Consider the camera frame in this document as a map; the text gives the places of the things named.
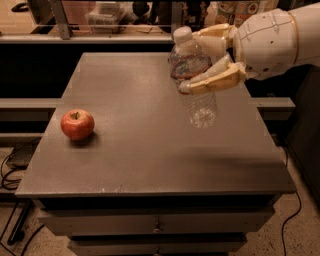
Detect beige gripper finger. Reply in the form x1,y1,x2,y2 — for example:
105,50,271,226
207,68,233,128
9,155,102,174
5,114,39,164
192,23,237,57
178,54,246,95

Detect dark bag on shelf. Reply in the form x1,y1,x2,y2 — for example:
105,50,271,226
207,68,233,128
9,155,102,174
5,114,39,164
152,0,210,33

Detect grey metal shelf rail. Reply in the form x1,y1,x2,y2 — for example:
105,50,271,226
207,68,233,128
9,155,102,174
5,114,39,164
0,0,234,45

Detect black cable on right floor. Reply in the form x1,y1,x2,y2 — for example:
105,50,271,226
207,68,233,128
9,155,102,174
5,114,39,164
280,191,303,256

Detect red apple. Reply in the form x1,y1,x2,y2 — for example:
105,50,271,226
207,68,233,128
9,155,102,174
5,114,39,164
60,109,95,141

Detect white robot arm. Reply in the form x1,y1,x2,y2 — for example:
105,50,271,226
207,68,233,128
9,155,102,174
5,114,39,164
178,3,320,95

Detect grey drawer cabinet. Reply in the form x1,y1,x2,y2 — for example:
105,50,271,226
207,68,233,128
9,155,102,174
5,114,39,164
17,53,295,256

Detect black cables on left floor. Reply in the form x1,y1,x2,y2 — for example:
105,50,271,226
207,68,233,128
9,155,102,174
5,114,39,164
0,138,44,256

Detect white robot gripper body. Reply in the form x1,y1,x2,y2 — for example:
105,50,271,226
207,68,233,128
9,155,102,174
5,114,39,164
233,9,299,80

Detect clear plastic water bottle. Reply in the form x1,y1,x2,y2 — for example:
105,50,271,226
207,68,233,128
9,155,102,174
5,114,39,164
169,27,217,128

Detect clear plastic container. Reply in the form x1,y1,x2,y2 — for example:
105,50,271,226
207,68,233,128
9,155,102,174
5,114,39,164
85,1,125,34

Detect colourful snack bag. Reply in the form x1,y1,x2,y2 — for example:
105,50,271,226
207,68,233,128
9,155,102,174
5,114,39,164
213,0,279,27

